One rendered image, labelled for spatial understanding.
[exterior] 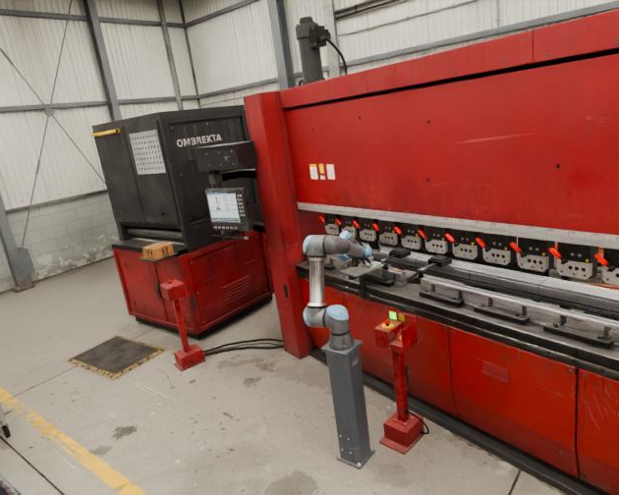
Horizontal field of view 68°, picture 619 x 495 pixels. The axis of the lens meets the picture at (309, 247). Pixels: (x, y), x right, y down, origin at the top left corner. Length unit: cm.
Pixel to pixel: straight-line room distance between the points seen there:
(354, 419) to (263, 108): 235
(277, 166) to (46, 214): 605
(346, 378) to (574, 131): 169
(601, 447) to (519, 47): 190
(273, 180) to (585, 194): 228
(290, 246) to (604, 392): 245
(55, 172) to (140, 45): 307
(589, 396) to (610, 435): 19
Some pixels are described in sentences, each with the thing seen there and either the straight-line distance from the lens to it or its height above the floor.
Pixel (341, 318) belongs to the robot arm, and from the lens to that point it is 263.
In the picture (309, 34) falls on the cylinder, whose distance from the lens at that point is 369.
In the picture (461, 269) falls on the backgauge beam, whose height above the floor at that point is 97.
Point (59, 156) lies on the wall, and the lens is 934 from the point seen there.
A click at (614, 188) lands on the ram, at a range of 235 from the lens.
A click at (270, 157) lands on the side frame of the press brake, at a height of 180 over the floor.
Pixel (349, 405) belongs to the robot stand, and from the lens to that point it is 285.
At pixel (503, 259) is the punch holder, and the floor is 120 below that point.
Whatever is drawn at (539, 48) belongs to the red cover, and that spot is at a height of 222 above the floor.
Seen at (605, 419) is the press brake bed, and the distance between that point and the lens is 266.
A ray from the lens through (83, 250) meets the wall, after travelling 949.
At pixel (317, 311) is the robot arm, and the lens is 268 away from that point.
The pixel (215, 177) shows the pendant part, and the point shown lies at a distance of 412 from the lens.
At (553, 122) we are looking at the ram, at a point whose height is 190.
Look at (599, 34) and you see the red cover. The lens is 232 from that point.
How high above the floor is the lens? 206
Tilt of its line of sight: 15 degrees down
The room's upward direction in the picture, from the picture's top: 8 degrees counter-clockwise
